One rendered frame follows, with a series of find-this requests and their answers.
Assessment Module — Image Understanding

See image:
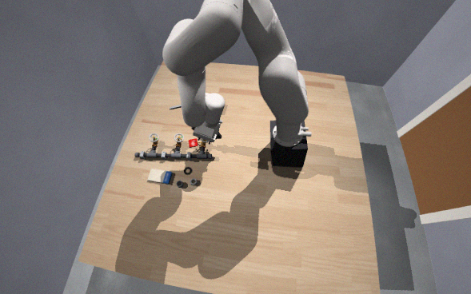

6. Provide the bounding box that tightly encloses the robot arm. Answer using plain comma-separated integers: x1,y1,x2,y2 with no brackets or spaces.
162,0,312,147

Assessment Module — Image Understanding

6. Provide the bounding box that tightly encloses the grey pipe manifold with three valves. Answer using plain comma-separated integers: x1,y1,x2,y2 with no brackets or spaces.
134,133,212,161

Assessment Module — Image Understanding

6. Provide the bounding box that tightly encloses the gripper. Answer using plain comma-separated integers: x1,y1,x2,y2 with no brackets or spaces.
214,123,222,140

